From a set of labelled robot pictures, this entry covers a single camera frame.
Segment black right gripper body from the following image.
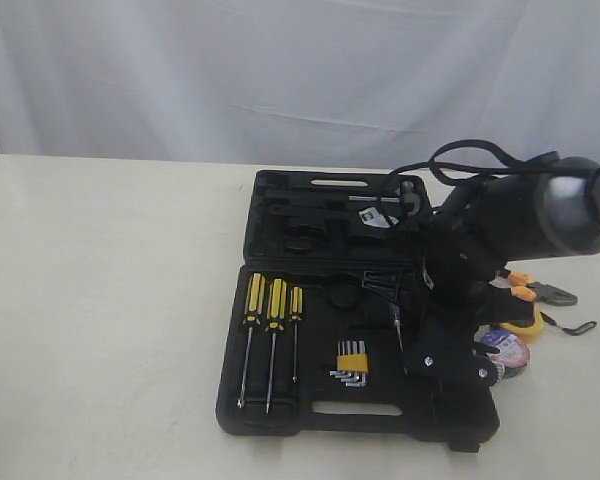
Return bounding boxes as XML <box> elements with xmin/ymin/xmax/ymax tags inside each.
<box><xmin>421</xmin><ymin>184</ymin><xmax>504</xmax><ymax>320</ymax></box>

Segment black electrical tape roll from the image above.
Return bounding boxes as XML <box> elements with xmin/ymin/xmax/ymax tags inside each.
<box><xmin>478</xmin><ymin>329</ymin><xmax>531</xmax><ymax>381</ymax></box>

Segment pliers black orange handles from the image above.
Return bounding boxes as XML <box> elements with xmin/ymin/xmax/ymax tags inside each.
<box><xmin>500</xmin><ymin>270</ymin><xmax>578</xmax><ymax>307</ymax></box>

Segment yellow tape measure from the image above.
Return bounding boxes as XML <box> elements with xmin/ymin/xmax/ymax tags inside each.
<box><xmin>499</xmin><ymin>308</ymin><xmax>598</xmax><ymax>343</ymax></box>

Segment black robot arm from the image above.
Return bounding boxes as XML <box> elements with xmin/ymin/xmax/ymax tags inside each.
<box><xmin>383</xmin><ymin>154</ymin><xmax>600</xmax><ymax>387</ymax></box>

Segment black plastic tool case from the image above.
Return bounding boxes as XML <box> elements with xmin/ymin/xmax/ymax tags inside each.
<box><xmin>216</xmin><ymin>170</ymin><xmax>500</xmax><ymax>452</ymax></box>

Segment adjustable wrench with label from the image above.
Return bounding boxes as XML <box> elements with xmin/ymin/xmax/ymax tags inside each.
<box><xmin>358</xmin><ymin>207</ymin><xmax>398</xmax><ymax>229</ymax></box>

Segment claw hammer steel head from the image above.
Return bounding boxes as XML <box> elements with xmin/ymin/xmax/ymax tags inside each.
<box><xmin>348</xmin><ymin>181</ymin><xmax>422</xmax><ymax>217</ymax></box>

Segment hex key set yellow holder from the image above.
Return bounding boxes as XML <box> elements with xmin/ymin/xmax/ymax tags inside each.
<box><xmin>329</xmin><ymin>340</ymin><xmax>369</xmax><ymax>388</ymax></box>

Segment small yellow black screwdriver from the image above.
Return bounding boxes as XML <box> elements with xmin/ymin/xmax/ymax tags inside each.
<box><xmin>290</xmin><ymin>286</ymin><xmax>304</xmax><ymax>384</ymax></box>

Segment middle yellow black screwdriver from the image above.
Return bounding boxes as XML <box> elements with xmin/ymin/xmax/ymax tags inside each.
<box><xmin>265</xmin><ymin>278</ymin><xmax>287</xmax><ymax>415</ymax></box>

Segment large yellow black screwdriver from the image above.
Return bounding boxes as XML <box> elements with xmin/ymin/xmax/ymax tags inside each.
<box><xmin>237</xmin><ymin>272</ymin><xmax>266</xmax><ymax>409</ymax></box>

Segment white backdrop curtain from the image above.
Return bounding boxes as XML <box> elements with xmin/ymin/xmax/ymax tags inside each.
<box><xmin>0</xmin><ymin>1</ymin><xmax>600</xmax><ymax>168</ymax></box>

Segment clear handle tester screwdriver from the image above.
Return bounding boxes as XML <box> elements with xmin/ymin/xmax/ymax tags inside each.
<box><xmin>388</xmin><ymin>303</ymin><xmax>409</xmax><ymax>376</ymax></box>

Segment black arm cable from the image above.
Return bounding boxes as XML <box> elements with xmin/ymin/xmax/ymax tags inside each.
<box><xmin>379</xmin><ymin>140</ymin><xmax>561</xmax><ymax>221</ymax></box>

